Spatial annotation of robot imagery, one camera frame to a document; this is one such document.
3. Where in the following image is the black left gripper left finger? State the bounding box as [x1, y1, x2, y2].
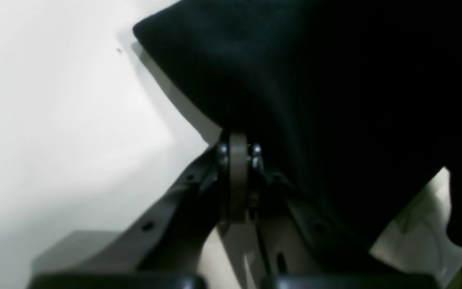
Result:
[29, 133, 247, 289]

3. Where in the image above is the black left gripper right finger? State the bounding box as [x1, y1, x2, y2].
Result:
[249, 143, 438, 289]

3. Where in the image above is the black T-shirt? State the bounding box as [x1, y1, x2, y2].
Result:
[133, 0, 462, 246]

